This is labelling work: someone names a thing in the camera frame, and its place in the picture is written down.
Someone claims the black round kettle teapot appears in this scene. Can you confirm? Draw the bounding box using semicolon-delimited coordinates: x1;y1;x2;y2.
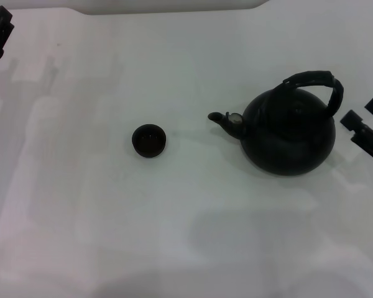
207;70;345;177

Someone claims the dark brown teacup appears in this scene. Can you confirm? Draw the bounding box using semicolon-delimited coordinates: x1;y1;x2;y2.
131;123;168;160

